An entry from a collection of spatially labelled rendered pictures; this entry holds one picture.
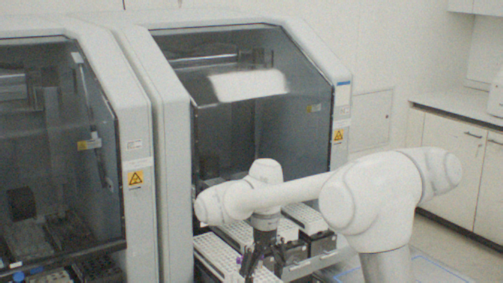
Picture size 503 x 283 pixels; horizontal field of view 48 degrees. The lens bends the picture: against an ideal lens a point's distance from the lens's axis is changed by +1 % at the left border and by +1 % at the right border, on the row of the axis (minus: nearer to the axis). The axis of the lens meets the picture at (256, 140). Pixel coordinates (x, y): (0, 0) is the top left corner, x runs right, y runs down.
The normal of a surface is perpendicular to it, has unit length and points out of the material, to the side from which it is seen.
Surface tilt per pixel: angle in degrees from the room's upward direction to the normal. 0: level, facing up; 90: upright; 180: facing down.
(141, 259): 90
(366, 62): 90
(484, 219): 90
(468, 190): 90
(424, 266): 0
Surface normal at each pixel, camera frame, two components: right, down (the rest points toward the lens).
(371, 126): 0.55, 0.27
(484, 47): -0.83, 0.16
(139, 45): 0.29, -0.69
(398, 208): 0.58, 0.00
